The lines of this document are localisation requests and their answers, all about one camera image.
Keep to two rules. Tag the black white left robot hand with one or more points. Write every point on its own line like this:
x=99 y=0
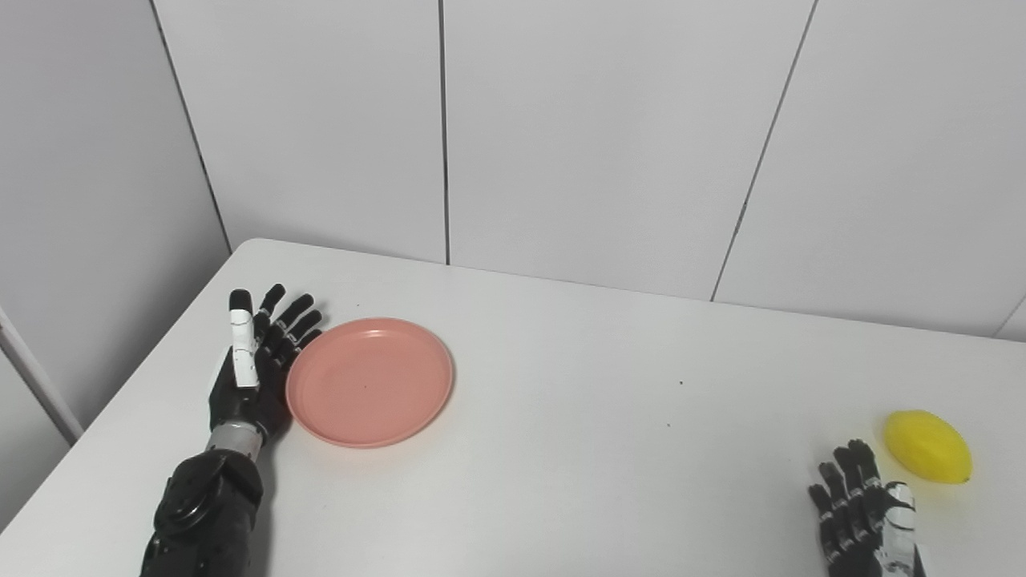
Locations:
x=240 y=405

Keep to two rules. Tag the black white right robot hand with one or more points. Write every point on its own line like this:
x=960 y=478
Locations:
x=858 y=553

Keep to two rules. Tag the yellow lemon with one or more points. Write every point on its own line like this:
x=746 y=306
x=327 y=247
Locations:
x=928 y=446

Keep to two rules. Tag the pink round plate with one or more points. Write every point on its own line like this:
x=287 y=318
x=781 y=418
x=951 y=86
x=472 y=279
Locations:
x=369 y=383

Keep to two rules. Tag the white slanted pole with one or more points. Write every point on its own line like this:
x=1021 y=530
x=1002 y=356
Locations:
x=38 y=383

